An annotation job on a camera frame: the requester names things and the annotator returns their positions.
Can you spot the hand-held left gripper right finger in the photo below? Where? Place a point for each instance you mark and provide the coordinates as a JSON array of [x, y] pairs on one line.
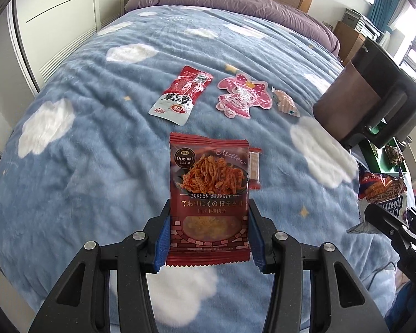
[[260, 249]]

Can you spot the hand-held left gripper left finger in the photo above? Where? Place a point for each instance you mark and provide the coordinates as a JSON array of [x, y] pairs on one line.
[[161, 246]]

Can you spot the white and blue snack packet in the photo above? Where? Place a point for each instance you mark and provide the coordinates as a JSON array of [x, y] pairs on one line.
[[378, 189]]

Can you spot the green cardboard box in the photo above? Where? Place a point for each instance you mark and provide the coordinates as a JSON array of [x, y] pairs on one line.
[[376, 156]]

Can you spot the brown snack packet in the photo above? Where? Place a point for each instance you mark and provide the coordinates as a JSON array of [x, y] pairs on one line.
[[395, 155]]

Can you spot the dark red jerky packet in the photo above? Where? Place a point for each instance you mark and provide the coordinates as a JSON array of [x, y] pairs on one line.
[[208, 187]]

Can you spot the small red bar packet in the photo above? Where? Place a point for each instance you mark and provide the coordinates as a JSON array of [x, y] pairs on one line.
[[255, 168]]

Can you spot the red and white snack packet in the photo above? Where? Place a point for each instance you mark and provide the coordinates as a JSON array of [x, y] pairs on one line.
[[183, 93]]

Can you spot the blue cloud print blanket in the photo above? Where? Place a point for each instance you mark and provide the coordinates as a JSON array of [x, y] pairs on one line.
[[72, 180]]

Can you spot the black and brown electric kettle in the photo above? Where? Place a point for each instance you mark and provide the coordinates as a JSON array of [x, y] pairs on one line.
[[360, 90]]

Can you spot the small clear sausage packet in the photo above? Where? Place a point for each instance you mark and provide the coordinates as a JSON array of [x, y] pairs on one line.
[[285, 103]]

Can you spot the pink cartoon figure packet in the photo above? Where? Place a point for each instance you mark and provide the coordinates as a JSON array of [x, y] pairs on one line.
[[242, 93]]

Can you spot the wooden drawer cabinet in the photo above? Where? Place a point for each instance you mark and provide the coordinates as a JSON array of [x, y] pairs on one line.
[[346, 40]]

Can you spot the white and grey printer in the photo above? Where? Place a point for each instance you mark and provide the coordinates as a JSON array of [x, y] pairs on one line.
[[360, 22]]

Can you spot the teal curtain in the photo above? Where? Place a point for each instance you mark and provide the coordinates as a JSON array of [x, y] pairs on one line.
[[384, 3]]

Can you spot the white wardrobe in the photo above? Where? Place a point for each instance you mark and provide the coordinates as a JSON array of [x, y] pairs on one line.
[[72, 3]]

